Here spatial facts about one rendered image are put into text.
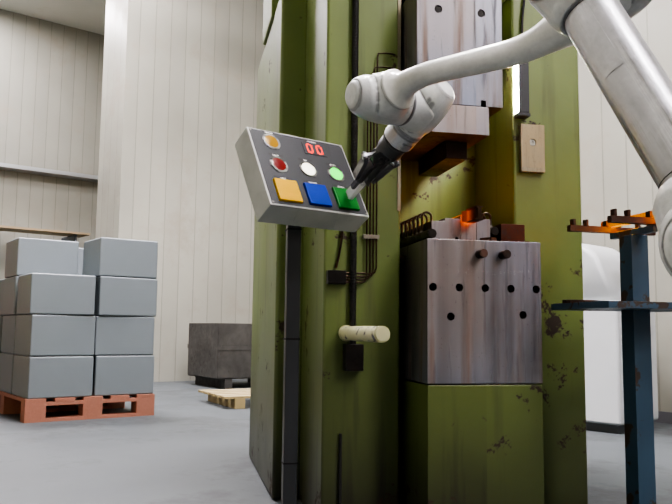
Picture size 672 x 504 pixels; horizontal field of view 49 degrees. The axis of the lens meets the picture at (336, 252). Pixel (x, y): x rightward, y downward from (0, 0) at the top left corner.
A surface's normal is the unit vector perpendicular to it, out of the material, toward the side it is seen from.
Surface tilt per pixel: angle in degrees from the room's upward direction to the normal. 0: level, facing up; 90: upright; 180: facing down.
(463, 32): 90
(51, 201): 90
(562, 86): 90
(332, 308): 90
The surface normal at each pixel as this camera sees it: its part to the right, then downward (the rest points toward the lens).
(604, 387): -0.74, -0.07
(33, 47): 0.61, -0.07
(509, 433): 0.21, -0.10
